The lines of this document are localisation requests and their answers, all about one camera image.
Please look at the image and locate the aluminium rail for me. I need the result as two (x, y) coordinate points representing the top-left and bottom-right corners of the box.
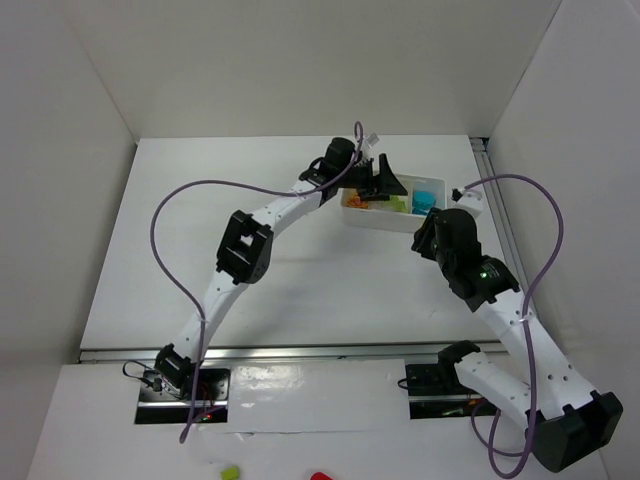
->
(469, 137), (528, 290)
(79, 340), (506, 363)

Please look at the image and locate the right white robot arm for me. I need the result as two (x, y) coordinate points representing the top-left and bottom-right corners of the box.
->
(412, 208), (623, 473)

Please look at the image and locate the orange green lego stack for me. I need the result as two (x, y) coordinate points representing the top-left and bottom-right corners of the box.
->
(345, 193), (369, 210)

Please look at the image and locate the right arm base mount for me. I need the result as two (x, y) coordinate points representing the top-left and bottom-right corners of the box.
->
(397, 364), (496, 420)

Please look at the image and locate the aluminium rail front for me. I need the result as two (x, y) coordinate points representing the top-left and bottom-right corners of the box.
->
(79, 340), (506, 363)

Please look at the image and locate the red object foreground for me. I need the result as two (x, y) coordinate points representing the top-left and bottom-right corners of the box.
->
(310, 471), (333, 480)

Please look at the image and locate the purple cable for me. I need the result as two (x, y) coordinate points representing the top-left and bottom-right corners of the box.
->
(149, 120), (371, 444)
(459, 173), (567, 478)

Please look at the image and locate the aluminium rail right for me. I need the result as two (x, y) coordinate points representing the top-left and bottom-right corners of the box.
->
(469, 137), (528, 290)

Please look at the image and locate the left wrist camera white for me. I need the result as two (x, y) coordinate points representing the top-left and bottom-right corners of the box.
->
(365, 133), (379, 147)

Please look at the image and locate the lime green lego foreground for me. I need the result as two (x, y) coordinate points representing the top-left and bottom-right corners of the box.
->
(220, 465), (240, 480)

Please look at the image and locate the teal rounded lego piece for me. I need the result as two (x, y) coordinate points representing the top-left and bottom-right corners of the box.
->
(411, 190), (437, 216)

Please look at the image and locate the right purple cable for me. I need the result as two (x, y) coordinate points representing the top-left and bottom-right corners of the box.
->
(459, 173), (567, 478)

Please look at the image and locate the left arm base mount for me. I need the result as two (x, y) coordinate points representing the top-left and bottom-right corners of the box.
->
(133, 368), (231, 425)

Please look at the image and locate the white divided container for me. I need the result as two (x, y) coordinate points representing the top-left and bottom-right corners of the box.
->
(340, 175), (447, 234)

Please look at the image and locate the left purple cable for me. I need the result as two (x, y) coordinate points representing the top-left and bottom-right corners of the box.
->
(149, 120), (371, 444)

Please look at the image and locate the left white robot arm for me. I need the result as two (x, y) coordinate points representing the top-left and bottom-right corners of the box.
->
(149, 137), (407, 395)

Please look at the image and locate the green lego brick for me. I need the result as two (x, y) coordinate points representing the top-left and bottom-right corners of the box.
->
(384, 196), (408, 214)

